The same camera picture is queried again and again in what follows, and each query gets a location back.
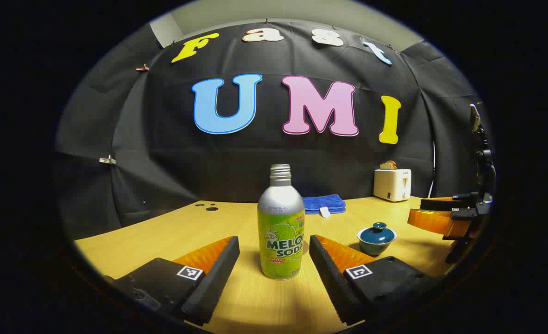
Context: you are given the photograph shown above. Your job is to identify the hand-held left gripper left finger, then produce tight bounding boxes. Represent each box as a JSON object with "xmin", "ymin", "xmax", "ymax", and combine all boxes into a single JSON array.
[{"xmin": 104, "ymin": 236, "xmax": 240, "ymax": 327}]

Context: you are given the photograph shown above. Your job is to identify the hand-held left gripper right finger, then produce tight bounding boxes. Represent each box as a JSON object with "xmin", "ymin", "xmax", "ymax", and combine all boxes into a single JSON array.
[{"xmin": 309, "ymin": 234, "xmax": 441, "ymax": 325}]

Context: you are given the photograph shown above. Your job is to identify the teal teacup lid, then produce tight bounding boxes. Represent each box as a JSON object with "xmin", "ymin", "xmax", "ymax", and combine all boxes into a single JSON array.
[{"xmin": 358, "ymin": 222, "xmax": 397, "ymax": 245}]

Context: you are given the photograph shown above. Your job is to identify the green label water bottle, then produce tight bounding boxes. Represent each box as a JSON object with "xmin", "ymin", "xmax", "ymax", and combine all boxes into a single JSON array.
[{"xmin": 257, "ymin": 164, "xmax": 306, "ymax": 281}]

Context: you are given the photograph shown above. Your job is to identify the white toaster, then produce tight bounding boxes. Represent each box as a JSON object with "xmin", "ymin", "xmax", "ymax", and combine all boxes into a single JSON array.
[{"xmin": 374, "ymin": 168, "xmax": 412, "ymax": 202}]

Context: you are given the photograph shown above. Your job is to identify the folded blue towel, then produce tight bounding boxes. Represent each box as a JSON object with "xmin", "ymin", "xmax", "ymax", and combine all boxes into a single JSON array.
[{"xmin": 302, "ymin": 194, "xmax": 347, "ymax": 217}]

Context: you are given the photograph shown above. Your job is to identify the black backdrop cloth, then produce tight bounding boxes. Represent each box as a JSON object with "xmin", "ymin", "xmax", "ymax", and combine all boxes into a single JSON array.
[{"xmin": 53, "ymin": 19, "xmax": 492, "ymax": 242}]

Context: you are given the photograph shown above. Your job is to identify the white wall cable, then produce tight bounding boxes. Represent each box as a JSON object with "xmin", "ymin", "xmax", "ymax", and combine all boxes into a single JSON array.
[{"xmin": 428, "ymin": 141, "xmax": 437, "ymax": 198}]

